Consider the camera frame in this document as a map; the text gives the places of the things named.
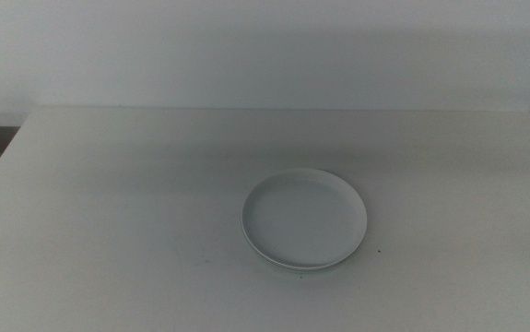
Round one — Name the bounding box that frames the grey shallow bowl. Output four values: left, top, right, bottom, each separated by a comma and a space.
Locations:
241, 230, 353, 272

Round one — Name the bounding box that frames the white shallow bowl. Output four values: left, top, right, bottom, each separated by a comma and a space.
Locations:
241, 167, 369, 270

